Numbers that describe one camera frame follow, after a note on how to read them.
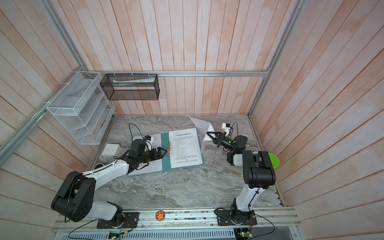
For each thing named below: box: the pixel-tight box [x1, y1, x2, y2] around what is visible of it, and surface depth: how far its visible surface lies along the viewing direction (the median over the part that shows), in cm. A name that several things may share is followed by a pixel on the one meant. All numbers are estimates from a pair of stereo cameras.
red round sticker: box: [155, 210, 166, 222], surface depth 76 cm
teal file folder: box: [128, 128, 205, 177], surface depth 95 cm
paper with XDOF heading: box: [168, 127, 203, 169], surface depth 103 cm
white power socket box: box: [101, 143, 121, 157], surface depth 98 cm
